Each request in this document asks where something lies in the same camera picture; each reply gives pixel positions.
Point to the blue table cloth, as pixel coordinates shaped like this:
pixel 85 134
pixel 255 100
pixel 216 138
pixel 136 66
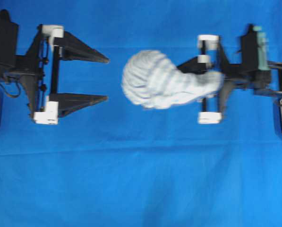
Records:
pixel 116 164

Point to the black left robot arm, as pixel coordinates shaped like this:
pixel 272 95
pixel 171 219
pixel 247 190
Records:
pixel 8 47

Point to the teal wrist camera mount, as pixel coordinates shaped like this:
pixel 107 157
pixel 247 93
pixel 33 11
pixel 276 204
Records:
pixel 262 48

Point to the white striped towel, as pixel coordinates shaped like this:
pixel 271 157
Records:
pixel 151 80

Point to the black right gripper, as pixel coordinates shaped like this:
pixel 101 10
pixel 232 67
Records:
pixel 236 75

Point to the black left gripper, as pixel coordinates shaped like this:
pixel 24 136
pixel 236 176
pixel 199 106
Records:
pixel 30 72

